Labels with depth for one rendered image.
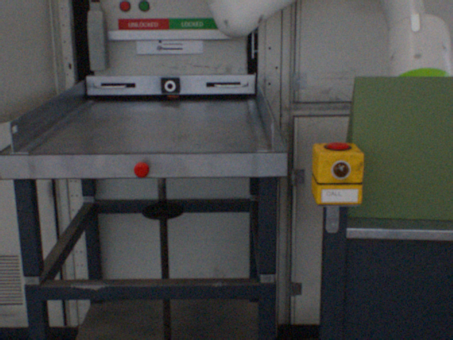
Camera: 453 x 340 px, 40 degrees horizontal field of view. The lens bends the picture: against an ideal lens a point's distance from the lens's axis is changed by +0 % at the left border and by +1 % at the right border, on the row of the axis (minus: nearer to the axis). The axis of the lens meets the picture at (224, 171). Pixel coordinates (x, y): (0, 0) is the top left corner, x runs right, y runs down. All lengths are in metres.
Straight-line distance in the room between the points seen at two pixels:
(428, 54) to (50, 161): 0.81
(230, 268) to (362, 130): 1.08
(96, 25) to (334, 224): 1.06
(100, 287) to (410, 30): 0.88
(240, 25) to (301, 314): 1.08
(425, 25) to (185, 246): 1.13
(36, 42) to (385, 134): 1.15
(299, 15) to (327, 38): 0.11
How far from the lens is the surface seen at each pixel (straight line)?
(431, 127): 1.21
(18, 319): 2.34
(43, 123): 1.61
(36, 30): 1.98
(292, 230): 2.10
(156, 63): 2.03
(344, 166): 1.10
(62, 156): 1.37
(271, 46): 1.98
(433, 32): 1.38
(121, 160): 1.35
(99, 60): 1.95
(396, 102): 1.19
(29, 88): 1.94
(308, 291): 2.19
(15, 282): 2.28
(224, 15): 1.58
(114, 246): 2.16
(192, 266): 2.16
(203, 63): 2.02
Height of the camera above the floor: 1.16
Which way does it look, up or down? 16 degrees down
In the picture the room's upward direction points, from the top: 1 degrees counter-clockwise
